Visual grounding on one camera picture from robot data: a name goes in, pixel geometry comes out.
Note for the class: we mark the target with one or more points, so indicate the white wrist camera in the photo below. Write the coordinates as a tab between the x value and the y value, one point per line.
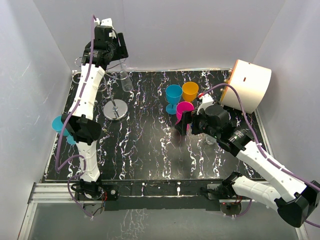
107	22
205	101

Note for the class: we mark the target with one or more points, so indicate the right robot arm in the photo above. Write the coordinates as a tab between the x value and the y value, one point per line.
293	199

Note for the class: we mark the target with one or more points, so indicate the teal wine glass front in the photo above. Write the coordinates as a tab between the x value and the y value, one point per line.
57	125

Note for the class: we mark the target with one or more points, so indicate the clear wine glass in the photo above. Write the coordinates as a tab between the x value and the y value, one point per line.
124	77

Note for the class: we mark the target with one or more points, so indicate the blue wine glass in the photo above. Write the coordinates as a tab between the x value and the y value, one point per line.
173	94

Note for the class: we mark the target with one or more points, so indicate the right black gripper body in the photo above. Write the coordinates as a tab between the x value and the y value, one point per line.
199	124

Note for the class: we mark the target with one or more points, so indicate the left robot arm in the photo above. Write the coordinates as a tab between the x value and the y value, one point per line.
105	46

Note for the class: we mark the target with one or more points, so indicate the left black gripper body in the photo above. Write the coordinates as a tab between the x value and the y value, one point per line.
118	51

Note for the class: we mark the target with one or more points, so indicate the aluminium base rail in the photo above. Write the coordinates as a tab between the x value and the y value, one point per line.
148	210

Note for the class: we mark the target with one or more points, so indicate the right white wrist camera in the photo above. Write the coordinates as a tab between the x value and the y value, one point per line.
205	101

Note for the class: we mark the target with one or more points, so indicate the yellow wine glass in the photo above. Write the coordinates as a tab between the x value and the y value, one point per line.
189	91

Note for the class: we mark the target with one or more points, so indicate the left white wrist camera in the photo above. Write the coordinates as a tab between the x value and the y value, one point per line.
107	22

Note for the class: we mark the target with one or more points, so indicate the white cylindrical container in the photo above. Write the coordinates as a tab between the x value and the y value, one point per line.
251	82

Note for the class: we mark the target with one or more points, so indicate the pink wine glass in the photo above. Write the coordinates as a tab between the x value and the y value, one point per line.
182	107

